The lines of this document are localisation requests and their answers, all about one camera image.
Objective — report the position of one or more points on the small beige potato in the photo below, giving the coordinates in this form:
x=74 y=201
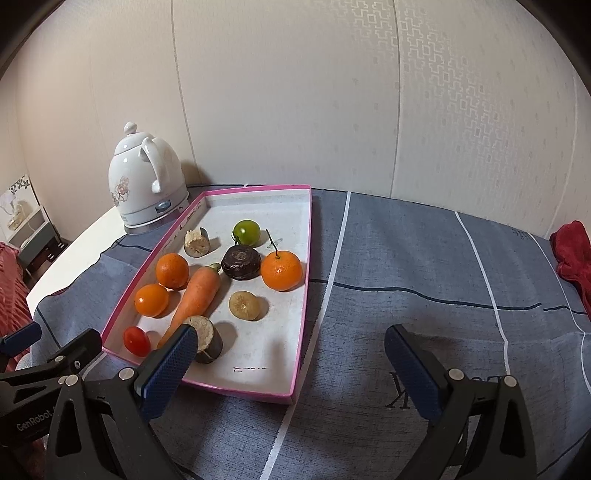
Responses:
x=243 y=304

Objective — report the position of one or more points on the white floral electric kettle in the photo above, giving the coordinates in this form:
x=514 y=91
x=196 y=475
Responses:
x=134 y=184

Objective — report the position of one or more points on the white floral picture frame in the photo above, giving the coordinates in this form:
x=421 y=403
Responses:
x=18 y=194

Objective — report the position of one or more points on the orange with stem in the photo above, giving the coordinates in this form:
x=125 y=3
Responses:
x=282 y=270

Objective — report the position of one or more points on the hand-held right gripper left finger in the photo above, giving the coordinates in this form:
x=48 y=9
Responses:
x=168 y=369

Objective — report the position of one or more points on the glossy orange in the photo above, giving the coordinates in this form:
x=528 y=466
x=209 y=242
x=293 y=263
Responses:
x=151 y=300

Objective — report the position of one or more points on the pink rimmed white tray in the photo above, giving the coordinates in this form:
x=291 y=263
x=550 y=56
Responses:
x=268 y=341

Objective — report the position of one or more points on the small dark-skinned yam piece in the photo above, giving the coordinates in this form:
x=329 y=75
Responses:
x=196 y=243

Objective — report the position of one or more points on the matte orange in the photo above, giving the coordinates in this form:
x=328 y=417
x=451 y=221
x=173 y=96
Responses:
x=172 y=271

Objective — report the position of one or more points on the red towel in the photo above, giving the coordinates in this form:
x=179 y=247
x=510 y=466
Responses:
x=572 y=258

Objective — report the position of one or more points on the grey white bedside cabinet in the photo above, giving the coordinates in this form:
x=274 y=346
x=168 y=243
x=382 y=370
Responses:
x=39 y=240

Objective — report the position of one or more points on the dark purple beetroot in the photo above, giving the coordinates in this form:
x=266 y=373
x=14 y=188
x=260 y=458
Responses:
x=240 y=262

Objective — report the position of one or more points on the carrot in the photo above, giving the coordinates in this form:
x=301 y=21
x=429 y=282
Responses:
x=196 y=295

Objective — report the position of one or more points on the red bedding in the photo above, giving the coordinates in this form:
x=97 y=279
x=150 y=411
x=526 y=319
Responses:
x=9 y=286

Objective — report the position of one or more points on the grey blue striped tablecloth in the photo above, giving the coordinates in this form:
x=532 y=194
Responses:
x=369 y=300

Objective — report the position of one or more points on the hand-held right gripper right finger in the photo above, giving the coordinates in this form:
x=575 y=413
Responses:
x=408 y=369

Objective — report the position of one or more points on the red tomato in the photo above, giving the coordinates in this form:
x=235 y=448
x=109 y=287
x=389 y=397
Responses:
x=136 y=340

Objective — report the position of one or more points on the green tomato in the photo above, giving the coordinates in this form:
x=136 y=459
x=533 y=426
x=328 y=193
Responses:
x=246 y=232

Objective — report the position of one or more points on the large dark-skinned yam piece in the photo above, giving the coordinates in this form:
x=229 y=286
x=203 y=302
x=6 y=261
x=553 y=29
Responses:
x=210 y=341

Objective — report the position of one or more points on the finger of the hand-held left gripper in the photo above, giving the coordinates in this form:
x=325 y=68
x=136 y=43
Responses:
x=21 y=339
x=78 y=350

